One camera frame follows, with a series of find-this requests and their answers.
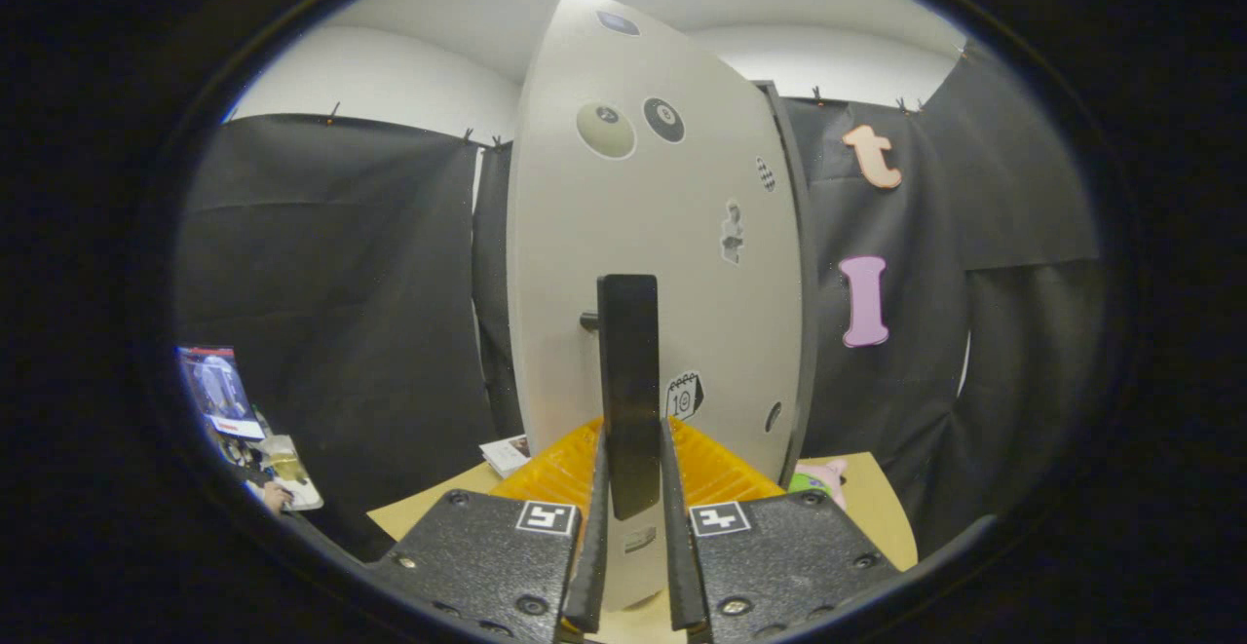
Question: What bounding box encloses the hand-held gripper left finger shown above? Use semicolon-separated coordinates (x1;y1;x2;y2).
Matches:
365;417;610;644

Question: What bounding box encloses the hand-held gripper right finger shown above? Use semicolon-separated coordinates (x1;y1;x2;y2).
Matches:
661;417;902;644

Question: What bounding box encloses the black door handle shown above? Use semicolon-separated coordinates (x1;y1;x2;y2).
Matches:
580;274;661;521

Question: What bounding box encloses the light grey shoe cabinet door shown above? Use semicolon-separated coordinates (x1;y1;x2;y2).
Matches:
507;0;805;611

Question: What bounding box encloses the white book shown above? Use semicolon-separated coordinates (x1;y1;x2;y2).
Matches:
479;435;532;479

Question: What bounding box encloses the green and pink plush toy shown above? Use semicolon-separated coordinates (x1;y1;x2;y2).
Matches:
789;459;849;509

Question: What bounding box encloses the printed magazine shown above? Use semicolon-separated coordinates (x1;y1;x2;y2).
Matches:
226;435;324;513

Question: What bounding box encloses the black backdrop cloth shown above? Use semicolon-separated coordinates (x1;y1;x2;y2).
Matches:
175;40;1107;562

